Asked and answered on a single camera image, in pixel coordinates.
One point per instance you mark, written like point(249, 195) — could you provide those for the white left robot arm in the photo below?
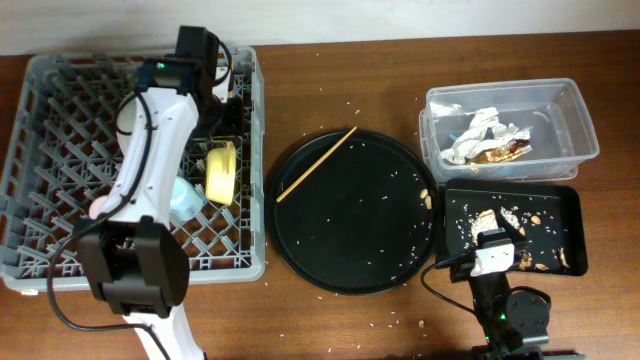
point(129, 256)

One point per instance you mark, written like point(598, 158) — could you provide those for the wooden chopstick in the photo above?
point(315, 165)
point(229, 154)

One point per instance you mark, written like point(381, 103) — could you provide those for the white paper napkin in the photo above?
point(484, 132)

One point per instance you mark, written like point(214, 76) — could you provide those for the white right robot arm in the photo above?
point(514, 320)

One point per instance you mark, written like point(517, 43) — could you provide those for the pile of food scraps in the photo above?
point(490, 219)

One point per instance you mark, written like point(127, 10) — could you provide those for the grey round plate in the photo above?
point(125, 121)

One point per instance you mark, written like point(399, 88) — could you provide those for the grey plastic dishwasher rack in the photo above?
point(63, 154)

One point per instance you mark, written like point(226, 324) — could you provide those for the brown gold snack wrapper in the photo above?
point(505, 153)

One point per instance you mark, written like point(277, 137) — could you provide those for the light blue plastic cup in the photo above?
point(185, 201)

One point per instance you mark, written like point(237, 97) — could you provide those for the round black tray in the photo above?
point(357, 225)

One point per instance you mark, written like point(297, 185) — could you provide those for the black rectangular food-waste tray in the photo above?
point(550, 214)

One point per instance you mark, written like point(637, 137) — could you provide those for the clear plastic waste bin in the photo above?
point(551, 111)

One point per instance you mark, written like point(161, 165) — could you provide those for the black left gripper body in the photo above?
point(217, 117)

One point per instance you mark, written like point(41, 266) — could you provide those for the pink plastic cup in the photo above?
point(95, 208)

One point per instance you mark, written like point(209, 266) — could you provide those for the yellow plastic bowl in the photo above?
point(219, 187)

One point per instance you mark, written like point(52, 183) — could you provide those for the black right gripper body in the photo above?
point(462, 269)

